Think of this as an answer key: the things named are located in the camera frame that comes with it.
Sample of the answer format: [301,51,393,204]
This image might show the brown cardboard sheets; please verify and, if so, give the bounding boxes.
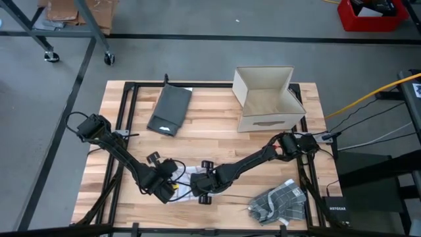
[37,0,119,36]

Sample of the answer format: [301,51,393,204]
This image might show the black cable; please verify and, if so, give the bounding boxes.
[328,98,407,133]

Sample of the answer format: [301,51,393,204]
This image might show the grey towel white grid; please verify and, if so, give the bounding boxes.
[247,178,307,226]

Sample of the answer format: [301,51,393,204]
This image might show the black side stand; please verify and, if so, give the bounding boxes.
[335,149,421,232]

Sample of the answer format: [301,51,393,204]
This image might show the grey metal cart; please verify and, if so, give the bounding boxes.
[0,0,116,66]

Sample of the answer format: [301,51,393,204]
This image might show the grey cable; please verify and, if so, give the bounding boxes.
[338,121,414,152]

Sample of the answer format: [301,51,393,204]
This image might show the white towel orange grid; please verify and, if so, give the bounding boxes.
[167,166,224,203]

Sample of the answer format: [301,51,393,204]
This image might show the red plastic bin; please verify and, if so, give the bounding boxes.
[337,0,410,33]

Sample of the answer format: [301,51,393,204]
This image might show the yellow cable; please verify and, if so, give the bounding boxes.
[324,72,421,120]

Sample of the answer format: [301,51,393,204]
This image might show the beige fabric storage box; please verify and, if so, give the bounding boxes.
[232,65,307,133]

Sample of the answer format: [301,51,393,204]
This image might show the black aluminium rig frame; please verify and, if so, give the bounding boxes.
[70,74,330,237]

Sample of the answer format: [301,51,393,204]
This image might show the black Netgear switch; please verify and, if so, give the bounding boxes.
[322,196,351,225]

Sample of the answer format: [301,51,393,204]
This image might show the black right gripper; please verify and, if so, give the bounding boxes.
[189,160,220,205]

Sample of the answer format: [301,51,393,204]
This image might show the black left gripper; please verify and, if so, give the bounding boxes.
[141,151,180,204]

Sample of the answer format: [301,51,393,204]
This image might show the plain dark grey towel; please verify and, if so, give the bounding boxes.
[146,84,193,138]

